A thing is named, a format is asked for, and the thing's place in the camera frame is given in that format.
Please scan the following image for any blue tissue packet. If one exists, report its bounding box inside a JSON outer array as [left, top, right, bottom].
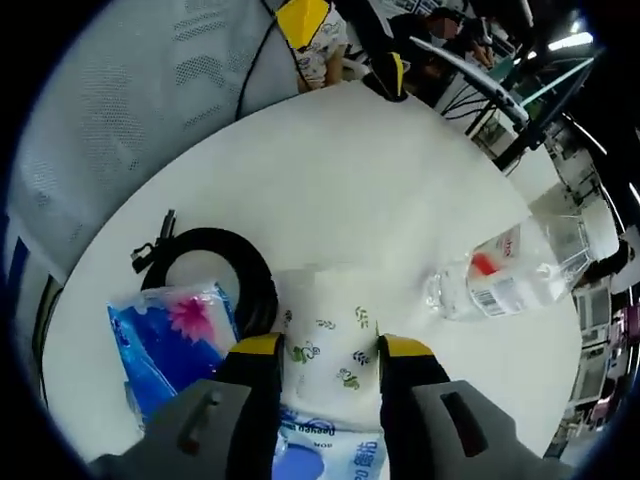
[[106, 282, 242, 432]]

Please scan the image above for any patterned paper cup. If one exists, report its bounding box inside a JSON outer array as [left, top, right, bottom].
[[274, 262, 389, 434]]

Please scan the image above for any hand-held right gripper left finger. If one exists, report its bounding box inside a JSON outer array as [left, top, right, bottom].
[[89, 334, 287, 480]]

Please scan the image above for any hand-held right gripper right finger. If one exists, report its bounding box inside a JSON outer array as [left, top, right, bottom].
[[375, 333, 549, 480]]

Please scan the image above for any thin black cable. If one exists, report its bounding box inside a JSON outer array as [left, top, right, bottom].
[[236, 0, 307, 121]]

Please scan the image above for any clear plastic water bottle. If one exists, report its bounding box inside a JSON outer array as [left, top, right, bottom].
[[424, 209, 597, 324]]

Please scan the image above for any person's white jacket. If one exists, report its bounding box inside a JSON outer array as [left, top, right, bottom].
[[7, 0, 301, 294]]

